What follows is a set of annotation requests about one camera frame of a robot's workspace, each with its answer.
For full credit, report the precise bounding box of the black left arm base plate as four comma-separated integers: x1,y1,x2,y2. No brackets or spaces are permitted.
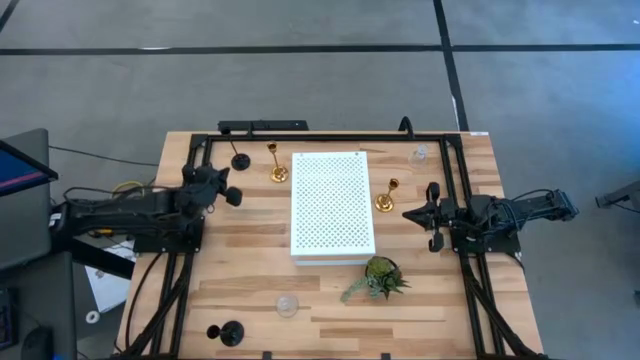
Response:
132,217,206,255

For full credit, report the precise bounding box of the white paper sheet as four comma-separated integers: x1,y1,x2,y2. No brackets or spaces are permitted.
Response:
83,239,137,314

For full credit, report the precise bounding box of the black table leg beam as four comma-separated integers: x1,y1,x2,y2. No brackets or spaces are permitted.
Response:
52,234,136,280

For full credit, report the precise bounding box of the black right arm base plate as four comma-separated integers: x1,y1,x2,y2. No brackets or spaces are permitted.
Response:
448,219,522,255

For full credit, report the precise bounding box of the yellow cable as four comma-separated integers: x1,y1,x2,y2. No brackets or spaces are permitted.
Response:
110,179,147,197

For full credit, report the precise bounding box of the clear glass candle holder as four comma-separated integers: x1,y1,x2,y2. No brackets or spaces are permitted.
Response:
275,293,300,319
407,143,430,169

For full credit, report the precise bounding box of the thin black floor cable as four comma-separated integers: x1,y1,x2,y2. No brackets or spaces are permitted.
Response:
48,144,160,168

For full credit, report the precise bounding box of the grey cabinet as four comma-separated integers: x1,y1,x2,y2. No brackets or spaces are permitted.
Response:
0,128,54,274

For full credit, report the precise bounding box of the green succulent in pot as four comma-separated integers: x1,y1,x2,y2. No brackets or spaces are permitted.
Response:
340,255,412,304

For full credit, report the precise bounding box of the monitor with blue screen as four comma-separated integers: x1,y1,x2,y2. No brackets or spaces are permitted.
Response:
0,138,60,199

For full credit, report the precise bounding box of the gold candlestick holder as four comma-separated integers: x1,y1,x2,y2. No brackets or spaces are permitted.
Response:
374,177,401,214
265,141,290,184

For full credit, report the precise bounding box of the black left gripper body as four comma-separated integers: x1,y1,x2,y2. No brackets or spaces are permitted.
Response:
174,163,244,217

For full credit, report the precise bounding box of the dark grey desk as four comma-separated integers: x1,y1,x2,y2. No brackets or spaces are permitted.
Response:
0,251,79,360

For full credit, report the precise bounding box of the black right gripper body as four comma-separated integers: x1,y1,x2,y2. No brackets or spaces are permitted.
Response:
427,181,459,253

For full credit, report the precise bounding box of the white perforated metal box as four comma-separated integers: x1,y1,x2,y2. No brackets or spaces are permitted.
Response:
290,151,377,267

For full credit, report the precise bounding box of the black camera bar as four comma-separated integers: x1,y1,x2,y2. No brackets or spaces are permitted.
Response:
217,119,310,135

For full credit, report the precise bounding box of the black aluminium table frame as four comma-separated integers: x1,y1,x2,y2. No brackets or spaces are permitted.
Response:
112,130,551,360

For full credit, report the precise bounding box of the black computer mouse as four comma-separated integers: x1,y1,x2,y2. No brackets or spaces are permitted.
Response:
20,325,55,360

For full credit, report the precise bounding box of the dark keyboard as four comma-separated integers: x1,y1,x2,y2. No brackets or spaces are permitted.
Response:
0,287,15,351

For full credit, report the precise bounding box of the black candlestick holder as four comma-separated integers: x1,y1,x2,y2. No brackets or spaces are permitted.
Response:
206,320,246,348
219,126,252,172

